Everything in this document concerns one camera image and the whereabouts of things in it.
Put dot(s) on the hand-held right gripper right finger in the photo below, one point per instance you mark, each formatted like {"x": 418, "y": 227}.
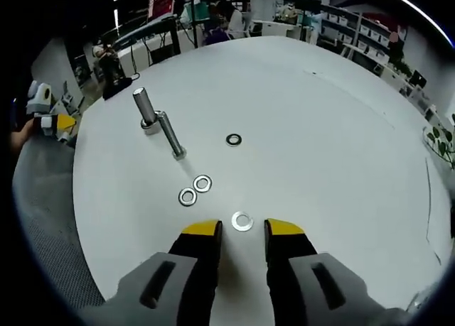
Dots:
{"x": 288, "y": 269}

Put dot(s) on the green potted plant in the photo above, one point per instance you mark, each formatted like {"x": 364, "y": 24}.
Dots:
{"x": 442, "y": 141}

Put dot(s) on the grey mesh office chair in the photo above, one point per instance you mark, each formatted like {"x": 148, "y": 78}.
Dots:
{"x": 49, "y": 216}

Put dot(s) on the small metal washer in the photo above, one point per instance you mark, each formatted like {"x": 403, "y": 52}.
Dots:
{"x": 234, "y": 221}
{"x": 181, "y": 197}
{"x": 228, "y": 140}
{"x": 195, "y": 184}

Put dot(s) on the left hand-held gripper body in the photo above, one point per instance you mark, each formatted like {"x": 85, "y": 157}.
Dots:
{"x": 41, "y": 97}

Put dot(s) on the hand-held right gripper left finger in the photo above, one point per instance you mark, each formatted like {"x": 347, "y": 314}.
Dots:
{"x": 199, "y": 269}

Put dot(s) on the shelf with white boxes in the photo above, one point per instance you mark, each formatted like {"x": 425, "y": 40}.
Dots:
{"x": 359, "y": 31}

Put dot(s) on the thick metal threaded stud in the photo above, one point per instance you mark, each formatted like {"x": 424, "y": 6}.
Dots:
{"x": 144, "y": 106}

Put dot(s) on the thin metal threaded stud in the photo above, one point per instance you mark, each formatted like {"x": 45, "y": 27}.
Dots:
{"x": 171, "y": 136}

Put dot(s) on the person's left hand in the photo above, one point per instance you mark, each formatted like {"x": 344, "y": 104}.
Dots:
{"x": 21, "y": 136}

